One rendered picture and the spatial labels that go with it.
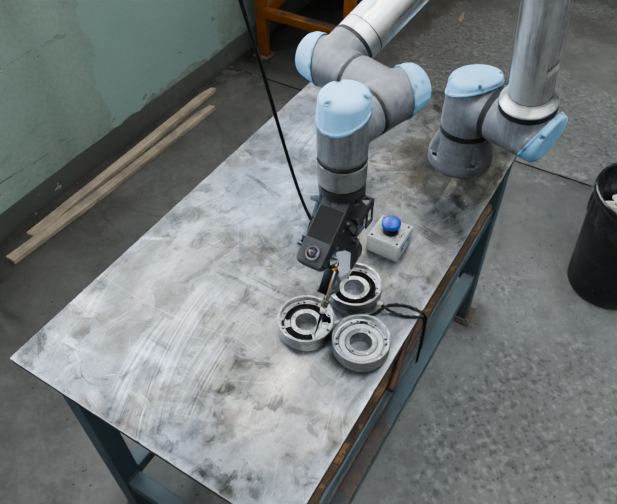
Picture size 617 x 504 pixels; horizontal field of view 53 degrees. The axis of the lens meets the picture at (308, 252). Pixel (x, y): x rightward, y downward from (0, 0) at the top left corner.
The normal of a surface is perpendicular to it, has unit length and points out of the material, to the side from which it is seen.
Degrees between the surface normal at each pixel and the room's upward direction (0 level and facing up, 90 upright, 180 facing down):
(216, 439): 0
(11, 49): 90
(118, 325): 0
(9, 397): 0
